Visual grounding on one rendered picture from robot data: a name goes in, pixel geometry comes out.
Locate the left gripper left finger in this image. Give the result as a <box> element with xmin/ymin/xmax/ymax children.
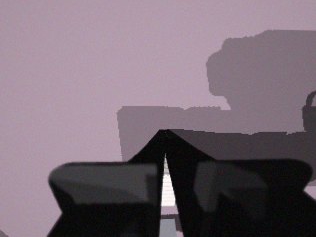
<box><xmin>48</xmin><ymin>129</ymin><xmax>166</xmax><ymax>237</ymax></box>

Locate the white ridged plastic wedge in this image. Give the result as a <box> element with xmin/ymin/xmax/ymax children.
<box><xmin>161</xmin><ymin>156</ymin><xmax>175</xmax><ymax>206</ymax></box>

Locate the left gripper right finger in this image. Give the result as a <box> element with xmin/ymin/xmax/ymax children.
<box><xmin>164</xmin><ymin>129</ymin><xmax>313</xmax><ymax>237</ymax></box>

